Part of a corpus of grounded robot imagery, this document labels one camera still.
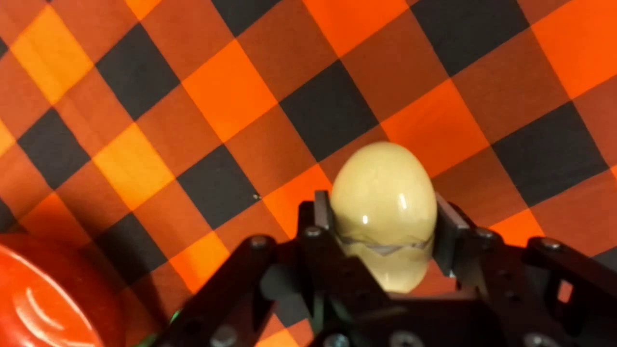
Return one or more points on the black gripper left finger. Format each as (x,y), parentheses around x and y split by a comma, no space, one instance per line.
(323,221)

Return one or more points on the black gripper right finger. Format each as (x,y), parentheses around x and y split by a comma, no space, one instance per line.
(452,229)

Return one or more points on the beige plastic egg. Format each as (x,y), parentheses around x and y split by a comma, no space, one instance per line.
(387,212)

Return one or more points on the red plastic bowl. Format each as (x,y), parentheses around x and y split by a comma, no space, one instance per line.
(53,297)

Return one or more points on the orange black checkered tablecloth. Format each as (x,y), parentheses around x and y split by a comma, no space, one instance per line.
(154,135)

